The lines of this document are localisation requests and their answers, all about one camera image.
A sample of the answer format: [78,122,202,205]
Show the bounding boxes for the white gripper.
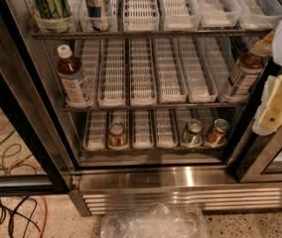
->
[250,20,282,136]

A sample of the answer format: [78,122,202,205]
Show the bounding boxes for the tea bottle white cap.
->
[223,53,268,97]
[56,44,94,105]

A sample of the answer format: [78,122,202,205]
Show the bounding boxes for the white tray under right bottle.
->
[202,37,249,103]

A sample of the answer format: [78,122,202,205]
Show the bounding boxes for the white tray under bottle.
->
[202,37,249,103]
[66,40,100,109]

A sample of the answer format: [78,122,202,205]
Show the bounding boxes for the white tray shelf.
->
[153,39,187,103]
[178,38,218,103]
[129,39,157,106]
[97,39,126,107]

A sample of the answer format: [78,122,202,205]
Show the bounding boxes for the right glass fridge door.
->
[226,59,282,183]

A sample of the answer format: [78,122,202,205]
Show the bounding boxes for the glass fridge door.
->
[0,0,72,196]
[226,59,282,183]

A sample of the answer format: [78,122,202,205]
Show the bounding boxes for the white tray under left bottle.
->
[66,40,100,109]

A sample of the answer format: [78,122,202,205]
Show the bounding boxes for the blue beige bottle top shelf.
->
[85,0,112,32]

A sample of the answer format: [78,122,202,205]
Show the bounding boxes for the steel fridge base grille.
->
[69,167,282,216]

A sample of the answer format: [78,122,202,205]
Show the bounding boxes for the green bottle top shelf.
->
[35,0,71,20]

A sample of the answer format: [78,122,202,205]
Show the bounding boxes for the left glass fridge door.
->
[0,0,72,196]

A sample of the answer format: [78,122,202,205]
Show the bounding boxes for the right copper can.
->
[206,118,229,147]

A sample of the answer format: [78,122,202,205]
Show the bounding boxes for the copper can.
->
[206,118,229,147]
[108,122,126,147]

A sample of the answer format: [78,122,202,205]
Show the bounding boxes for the silver green can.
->
[181,119,203,147]

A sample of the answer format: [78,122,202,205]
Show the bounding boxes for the left copper can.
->
[108,122,126,147]

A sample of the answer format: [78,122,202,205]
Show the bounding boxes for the clear plastic container on floor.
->
[100,203,209,238]

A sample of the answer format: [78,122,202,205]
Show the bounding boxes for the top wire shelf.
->
[31,29,271,40]

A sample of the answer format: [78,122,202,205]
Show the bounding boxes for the wire shelf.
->
[63,102,246,112]
[31,29,271,40]

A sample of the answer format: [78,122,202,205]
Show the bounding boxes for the middle wire shelf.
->
[63,102,246,112]

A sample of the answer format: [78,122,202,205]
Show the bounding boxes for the orange cable on floor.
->
[38,195,49,238]

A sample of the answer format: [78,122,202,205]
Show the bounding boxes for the black cables on floor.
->
[0,195,42,238]

